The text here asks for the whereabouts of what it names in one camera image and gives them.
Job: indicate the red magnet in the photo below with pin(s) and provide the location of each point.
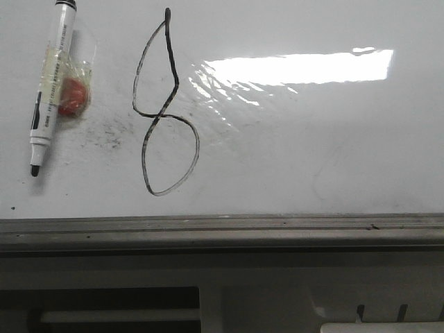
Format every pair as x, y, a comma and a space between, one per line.
74, 97

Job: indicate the white black whiteboard marker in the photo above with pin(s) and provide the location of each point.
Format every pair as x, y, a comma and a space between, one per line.
54, 71

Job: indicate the white whiteboard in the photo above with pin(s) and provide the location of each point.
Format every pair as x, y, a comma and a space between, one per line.
231, 107

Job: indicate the grey aluminium whiteboard frame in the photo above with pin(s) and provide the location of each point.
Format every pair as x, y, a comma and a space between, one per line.
219, 232

